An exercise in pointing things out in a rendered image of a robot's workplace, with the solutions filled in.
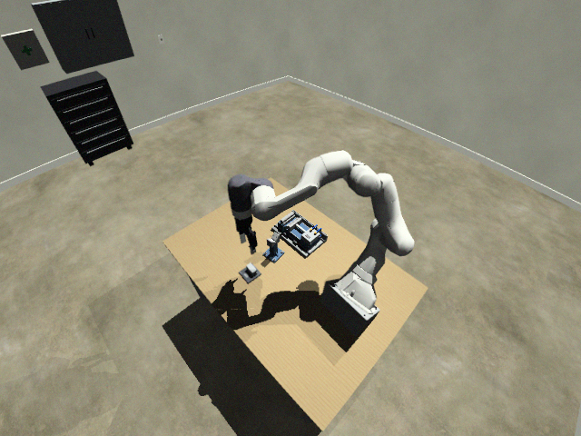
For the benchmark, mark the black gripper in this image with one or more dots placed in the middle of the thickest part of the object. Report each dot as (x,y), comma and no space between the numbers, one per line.
(245,229)

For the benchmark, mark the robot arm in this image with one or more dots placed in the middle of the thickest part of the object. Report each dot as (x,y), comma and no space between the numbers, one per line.
(256,196)

